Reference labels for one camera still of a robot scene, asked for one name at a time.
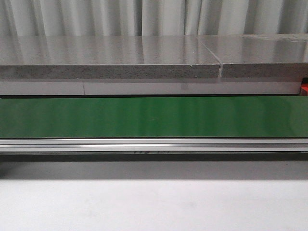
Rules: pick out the white cabinet front panel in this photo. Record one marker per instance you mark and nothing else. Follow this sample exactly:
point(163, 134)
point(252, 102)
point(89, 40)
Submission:
point(147, 87)

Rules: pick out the grey stone slab right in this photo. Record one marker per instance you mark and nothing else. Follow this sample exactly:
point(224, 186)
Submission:
point(281, 57)

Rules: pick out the green conveyor belt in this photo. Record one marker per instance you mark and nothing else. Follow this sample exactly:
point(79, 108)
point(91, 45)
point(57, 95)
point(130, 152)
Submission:
point(154, 117)

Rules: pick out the grey stone countertop slab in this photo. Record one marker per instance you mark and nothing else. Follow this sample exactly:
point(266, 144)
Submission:
point(106, 57)

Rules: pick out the red object at edge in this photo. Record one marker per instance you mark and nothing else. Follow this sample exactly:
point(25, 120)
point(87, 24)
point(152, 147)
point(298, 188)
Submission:
point(304, 89)

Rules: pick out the white pleated curtain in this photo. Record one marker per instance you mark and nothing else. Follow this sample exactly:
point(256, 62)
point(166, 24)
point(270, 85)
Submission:
point(152, 17)

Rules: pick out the aluminium conveyor side rail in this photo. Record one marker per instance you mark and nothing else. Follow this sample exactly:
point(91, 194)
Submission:
point(144, 145)

